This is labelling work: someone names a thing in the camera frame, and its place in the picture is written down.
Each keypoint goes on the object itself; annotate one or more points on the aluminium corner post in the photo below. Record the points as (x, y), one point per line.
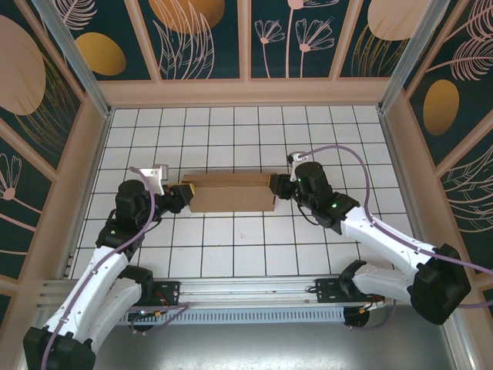
(405, 58)
(81, 65)

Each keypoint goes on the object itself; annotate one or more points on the brown cardboard paper box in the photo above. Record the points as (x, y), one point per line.
(231, 196)

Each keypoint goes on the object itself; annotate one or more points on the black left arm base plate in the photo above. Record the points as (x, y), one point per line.
(169, 291)

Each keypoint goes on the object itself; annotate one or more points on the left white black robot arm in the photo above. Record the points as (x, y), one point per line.
(88, 293)

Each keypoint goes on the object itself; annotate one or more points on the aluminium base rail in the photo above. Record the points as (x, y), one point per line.
(246, 291)

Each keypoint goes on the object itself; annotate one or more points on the grey metal sheet panel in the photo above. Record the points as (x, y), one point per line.
(246, 347)

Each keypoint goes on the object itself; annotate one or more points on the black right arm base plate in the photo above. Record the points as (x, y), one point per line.
(327, 289)

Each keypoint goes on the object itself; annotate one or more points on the aluminium table side rail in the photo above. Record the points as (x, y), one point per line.
(419, 231)
(68, 266)

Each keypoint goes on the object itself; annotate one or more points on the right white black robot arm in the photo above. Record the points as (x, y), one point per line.
(439, 285)

